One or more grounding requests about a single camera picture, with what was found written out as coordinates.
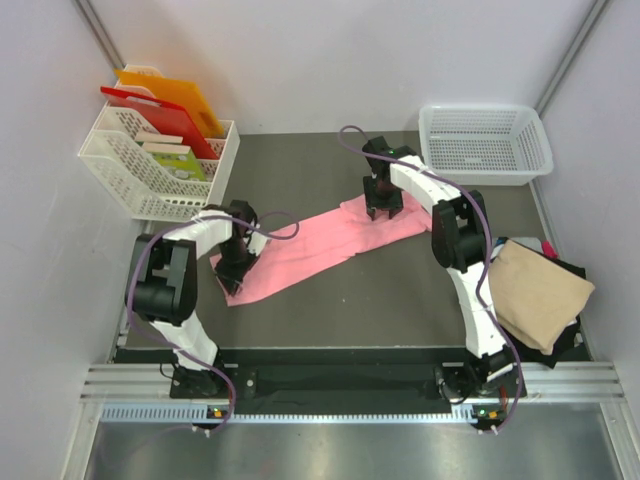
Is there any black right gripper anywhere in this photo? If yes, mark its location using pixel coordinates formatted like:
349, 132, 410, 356
364, 175, 403, 219

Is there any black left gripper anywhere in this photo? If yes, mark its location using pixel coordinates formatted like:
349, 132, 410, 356
214, 238, 261, 297

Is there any pink t shirt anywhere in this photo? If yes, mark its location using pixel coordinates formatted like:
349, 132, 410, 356
224, 193, 432, 307

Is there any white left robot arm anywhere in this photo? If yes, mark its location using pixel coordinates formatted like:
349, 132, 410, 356
130, 200, 266, 397

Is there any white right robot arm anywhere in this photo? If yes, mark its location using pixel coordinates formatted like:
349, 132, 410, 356
362, 136, 515, 396

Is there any green booklet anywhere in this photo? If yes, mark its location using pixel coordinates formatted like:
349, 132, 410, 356
151, 153, 206, 182

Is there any white perforated plastic basket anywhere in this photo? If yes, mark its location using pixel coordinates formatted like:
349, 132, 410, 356
418, 103, 554, 186

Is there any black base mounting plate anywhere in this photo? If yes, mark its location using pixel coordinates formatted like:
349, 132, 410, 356
170, 347, 526, 416

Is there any white file organizer rack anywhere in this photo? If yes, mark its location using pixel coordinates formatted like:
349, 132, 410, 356
78, 80, 240, 222

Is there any beige booklet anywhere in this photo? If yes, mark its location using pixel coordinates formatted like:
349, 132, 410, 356
134, 131, 191, 155

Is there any red plastic folder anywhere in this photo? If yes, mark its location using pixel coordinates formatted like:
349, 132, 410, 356
100, 86, 219, 160

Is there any white blue folded garment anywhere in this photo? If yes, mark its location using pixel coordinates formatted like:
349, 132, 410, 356
491, 237, 543, 260

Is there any magenta folded garment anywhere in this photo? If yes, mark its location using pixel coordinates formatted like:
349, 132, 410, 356
541, 241, 559, 260

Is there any orange plastic folder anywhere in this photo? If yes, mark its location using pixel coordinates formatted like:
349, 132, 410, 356
115, 67, 225, 138

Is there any beige folded t shirt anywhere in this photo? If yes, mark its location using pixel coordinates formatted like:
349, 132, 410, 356
489, 240, 595, 355

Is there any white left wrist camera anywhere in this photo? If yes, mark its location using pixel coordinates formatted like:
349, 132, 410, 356
247, 231, 269, 257

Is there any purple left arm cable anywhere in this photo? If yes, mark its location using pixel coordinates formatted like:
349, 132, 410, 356
125, 210, 300, 434

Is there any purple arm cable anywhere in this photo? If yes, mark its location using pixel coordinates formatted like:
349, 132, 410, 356
338, 124, 524, 434
125, 210, 300, 434

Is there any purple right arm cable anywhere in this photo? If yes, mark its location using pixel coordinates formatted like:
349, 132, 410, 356
338, 124, 524, 434

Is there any aluminium frame rail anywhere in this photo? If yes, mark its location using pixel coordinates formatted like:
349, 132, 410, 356
62, 362, 639, 479

